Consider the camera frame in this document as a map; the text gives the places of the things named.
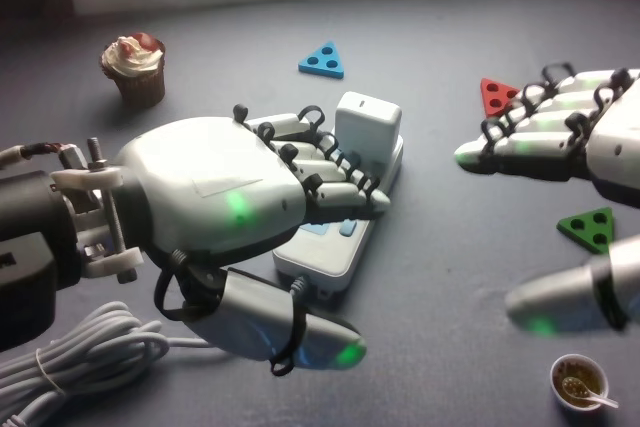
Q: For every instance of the chocolate cupcake with cream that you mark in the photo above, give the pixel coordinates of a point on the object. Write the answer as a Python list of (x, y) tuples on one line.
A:
[(135, 67)]

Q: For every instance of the green triangle block with holes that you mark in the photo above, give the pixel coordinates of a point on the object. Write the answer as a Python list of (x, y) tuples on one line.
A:
[(582, 232)]

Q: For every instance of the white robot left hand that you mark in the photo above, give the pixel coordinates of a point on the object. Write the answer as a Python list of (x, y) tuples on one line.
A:
[(200, 172)]

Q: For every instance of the blue triangle block with holes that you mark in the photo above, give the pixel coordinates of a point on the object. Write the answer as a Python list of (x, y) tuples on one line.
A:
[(312, 64)]

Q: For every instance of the grey table cloth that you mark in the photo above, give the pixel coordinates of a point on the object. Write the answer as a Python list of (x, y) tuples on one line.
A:
[(425, 272)]

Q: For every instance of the white power adapter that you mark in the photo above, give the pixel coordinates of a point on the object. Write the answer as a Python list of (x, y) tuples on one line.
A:
[(367, 129)]

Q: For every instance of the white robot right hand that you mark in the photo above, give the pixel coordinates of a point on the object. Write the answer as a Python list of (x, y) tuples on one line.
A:
[(550, 122)]

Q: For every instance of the small white spoon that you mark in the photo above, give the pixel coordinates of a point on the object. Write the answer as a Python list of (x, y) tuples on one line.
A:
[(595, 399)]

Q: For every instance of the white power strip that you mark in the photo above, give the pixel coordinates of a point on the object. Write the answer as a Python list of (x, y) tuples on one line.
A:
[(320, 252)]

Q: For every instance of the red triangle block with holes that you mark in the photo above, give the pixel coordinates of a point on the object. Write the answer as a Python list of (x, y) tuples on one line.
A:
[(487, 97)]

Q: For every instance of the small white soup bowl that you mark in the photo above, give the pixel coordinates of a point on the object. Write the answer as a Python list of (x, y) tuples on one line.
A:
[(557, 377)]

